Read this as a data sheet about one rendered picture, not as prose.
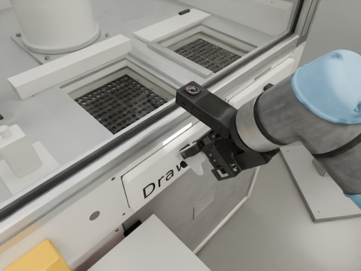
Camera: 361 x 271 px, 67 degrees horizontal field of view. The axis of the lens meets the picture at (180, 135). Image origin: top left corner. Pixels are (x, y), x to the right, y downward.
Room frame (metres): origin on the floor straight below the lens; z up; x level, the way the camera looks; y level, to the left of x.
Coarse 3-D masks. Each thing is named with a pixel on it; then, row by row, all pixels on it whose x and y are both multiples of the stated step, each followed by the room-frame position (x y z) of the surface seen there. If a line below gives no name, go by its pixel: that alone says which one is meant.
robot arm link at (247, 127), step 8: (256, 96) 0.28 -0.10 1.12; (248, 104) 0.28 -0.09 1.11; (240, 112) 0.28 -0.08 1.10; (248, 112) 0.26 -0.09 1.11; (240, 120) 0.26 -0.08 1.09; (248, 120) 0.25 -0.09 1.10; (240, 128) 0.26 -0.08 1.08; (248, 128) 0.25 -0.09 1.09; (256, 128) 0.24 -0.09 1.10; (240, 136) 0.25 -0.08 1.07; (248, 136) 0.24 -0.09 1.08; (256, 136) 0.24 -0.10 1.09; (264, 136) 0.27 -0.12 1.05; (248, 144) 0.24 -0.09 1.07; (256, 144) 0.24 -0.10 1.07; (264, 144) 0.23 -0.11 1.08; (272, 144) 0.23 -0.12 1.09
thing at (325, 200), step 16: (288, 160) 1.05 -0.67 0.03; (304, 160) 1.05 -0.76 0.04; (304, 176) 0.93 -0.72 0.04; (320, 176) 0.92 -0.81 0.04; (304, 192) 0.82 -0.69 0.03; (320, 192) 0.82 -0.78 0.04; (336, 192) 0.82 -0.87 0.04; (320, 208) 0.72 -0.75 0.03; (336, 208) 0.72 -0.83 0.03; (352, 208) 0.73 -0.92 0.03
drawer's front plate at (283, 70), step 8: (280, 64) 0.68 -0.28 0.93; (288, 64) 0.68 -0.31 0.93; (272, 72) 0.63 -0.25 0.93; (280, 72) 0.65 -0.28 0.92; (288, 72) 0.69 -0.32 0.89; (264, 80) 0.60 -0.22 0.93; (272, 80) 0.62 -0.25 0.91; (280, 80) 0.66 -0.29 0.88; (248, 88) 0.56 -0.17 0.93; (256, 88) 0.57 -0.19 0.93; (240, 96) 0.53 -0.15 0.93; (248, 96) 0.54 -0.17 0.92; (232, 104) 0.50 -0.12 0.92; (240, 104) 0.52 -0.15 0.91
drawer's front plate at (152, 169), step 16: (192, 128) 0.42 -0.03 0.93; (208, 128) 0.44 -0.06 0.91; (176, 144) 0.37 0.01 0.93; (160, 160) 0.33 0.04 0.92; (176, 160) 0.36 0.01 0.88; (128, 176) 0.29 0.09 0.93; (144, 176) 0.30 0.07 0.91; (160, 176) 0.33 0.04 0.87; (176, 176) 0.36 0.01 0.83; (128, 192) 0.28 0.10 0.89
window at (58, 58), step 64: (0, 0) 0.26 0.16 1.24; (64, 0) 0.30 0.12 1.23; (128, 0) 0.36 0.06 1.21; (192, 0) 0.44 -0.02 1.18; (256, 0) 0.57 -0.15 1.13; (0, 64) 0.24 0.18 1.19; (64, 64) 0.29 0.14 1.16; (128, 64) 0.35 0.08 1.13; (192, 64) 0.44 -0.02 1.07; (0, 128) 0.22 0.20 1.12; (64, 128) 0.26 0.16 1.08; (128, 128) 0.33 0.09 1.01; (0, 192) 0.19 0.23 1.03
